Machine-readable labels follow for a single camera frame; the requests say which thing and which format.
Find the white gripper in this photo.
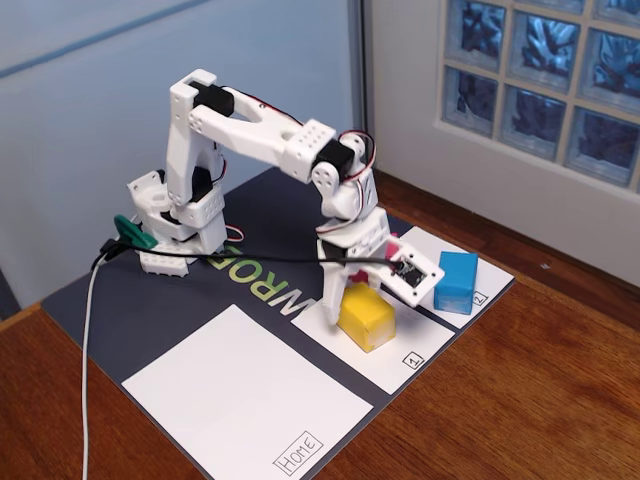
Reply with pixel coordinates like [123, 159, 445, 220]
[317, 207, 392, 329]

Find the yellow paper box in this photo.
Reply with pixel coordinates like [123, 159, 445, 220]
[337, 282, 397, 354]

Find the pink paper box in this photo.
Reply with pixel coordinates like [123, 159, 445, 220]
[349, 232, 402, 289]

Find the blue paper box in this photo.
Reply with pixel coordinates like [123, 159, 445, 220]
[433, 251, 479, 317]

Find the white paper labelled HOME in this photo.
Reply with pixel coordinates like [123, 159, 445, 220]
[121, 303, 375, 480]

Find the white paper labelled 1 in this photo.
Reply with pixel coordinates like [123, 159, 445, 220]
[289, 287, 457, 396]

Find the white paper labelled 2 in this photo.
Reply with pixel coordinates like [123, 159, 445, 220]
[389, 225, 516, 331]

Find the dark mat with WRO print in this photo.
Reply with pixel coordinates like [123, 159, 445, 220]
[40, 164, 516, 480]

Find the green clamp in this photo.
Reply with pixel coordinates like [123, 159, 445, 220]
[113, 214, 160, 251]

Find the glass block window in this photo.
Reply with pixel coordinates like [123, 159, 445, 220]
[432, 0, 640, 194]

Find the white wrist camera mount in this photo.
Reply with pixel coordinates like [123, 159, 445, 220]
[380, 242, 446, 308]

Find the black camera cable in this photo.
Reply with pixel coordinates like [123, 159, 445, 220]
[87, 239, 402, 274]

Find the grey metal post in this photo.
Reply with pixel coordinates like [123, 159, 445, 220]
[347, 0, 372, 151]

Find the white cable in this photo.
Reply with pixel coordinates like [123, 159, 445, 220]
[80, 259, 102, 480]

